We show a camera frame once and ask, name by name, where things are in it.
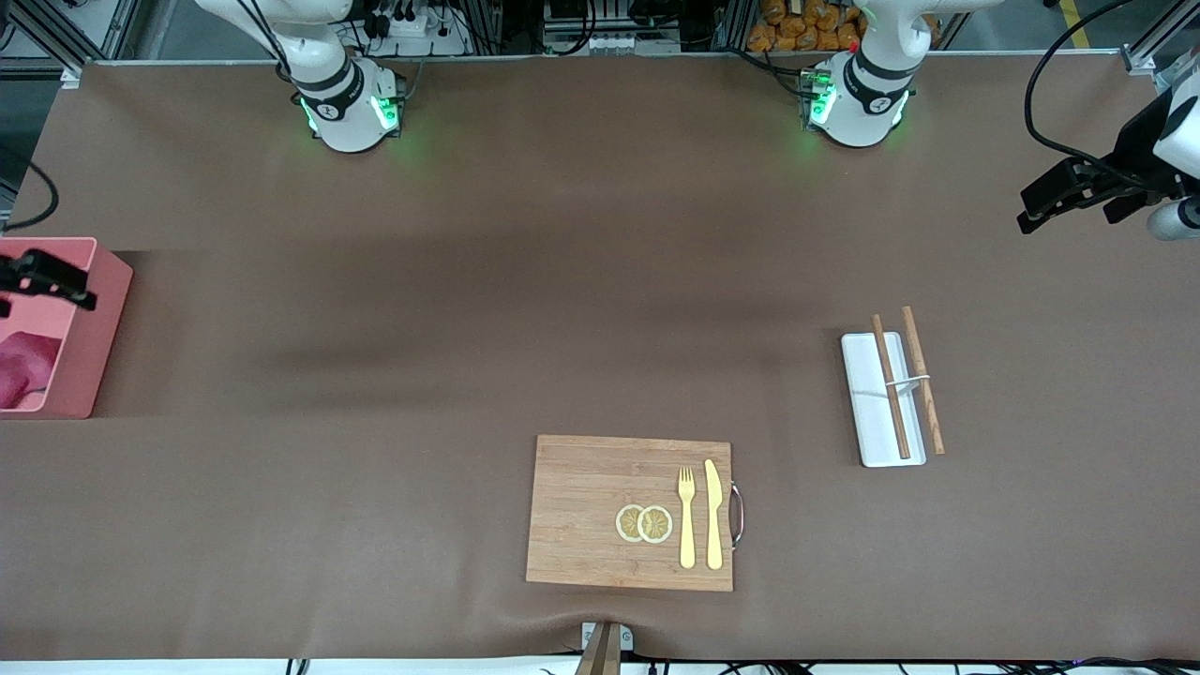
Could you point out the overlapped lemon slice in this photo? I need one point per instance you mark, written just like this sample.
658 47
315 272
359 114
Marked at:
626 523

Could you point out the aluminium frame strut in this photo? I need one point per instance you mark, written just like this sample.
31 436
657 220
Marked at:
1158 37
56 42

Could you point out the white power strip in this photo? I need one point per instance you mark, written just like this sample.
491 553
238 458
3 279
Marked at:
412 28
609 42

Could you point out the red and grey cloth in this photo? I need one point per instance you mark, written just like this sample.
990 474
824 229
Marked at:
23 370

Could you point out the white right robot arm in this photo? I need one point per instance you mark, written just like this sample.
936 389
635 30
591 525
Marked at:
347 122

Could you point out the yellow plastic knife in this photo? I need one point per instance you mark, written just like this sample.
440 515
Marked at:
714 525

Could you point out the yellow plastic fork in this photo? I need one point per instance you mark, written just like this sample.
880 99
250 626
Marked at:
687 534

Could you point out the whole lemon slice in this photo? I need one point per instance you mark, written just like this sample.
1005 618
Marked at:
655 524

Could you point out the pink plastic bin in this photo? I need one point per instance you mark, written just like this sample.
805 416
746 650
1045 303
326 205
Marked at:
94 328

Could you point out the white rectangular tray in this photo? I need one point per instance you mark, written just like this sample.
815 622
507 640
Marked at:
867 412

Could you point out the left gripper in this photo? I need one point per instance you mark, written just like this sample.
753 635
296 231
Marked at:
1132 152

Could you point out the metal bracket with tan bar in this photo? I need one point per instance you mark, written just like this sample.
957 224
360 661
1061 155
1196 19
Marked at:
605 647

